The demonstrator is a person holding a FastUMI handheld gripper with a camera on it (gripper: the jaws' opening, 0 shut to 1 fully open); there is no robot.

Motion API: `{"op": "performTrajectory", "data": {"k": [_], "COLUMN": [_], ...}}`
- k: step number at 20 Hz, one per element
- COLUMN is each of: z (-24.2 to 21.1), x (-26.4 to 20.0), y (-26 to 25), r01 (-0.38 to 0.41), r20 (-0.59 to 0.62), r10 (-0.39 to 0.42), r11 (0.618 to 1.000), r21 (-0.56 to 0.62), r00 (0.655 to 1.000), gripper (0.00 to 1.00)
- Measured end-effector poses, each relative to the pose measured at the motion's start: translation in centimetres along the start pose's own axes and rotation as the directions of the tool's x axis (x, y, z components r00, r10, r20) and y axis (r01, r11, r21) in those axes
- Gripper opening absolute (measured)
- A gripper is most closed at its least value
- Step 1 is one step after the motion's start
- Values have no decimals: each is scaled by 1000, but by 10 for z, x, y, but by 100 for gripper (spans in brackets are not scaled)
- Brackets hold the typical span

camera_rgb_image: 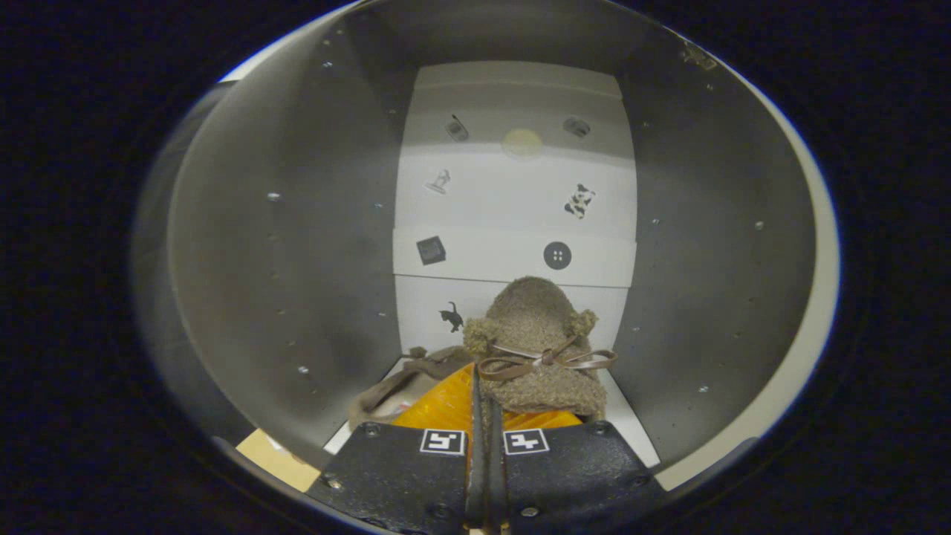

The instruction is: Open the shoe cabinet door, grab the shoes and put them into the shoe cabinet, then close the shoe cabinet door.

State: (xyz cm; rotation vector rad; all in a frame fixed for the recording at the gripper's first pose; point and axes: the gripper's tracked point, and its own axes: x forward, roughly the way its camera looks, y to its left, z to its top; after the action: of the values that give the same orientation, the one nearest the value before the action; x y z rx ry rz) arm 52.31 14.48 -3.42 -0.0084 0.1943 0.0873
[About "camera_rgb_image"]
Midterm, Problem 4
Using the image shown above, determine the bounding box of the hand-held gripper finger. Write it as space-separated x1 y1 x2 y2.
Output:
487 405 666 533
306 363 488 533

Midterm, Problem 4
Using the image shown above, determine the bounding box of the brown fuzzy shoe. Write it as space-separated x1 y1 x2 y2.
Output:
463 276 619 417
348 346 476 432

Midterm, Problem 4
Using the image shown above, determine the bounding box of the grey shoe cabinet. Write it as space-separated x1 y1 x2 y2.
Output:
167 0 818 476

